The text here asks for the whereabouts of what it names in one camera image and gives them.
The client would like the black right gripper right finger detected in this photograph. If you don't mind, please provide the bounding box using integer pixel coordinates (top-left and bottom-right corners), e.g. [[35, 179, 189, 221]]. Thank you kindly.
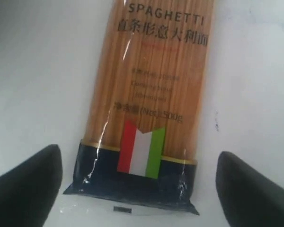
[[215, 151, 284, 227]]

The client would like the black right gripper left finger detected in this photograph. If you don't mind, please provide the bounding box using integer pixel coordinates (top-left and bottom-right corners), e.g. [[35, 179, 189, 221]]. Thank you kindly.
[[0, 144, 62, 227]]

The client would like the spaghetti packet orange and blue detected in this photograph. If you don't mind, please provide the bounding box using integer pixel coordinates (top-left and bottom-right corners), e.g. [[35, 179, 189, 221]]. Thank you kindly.
[[64, 0, 214, 214]]

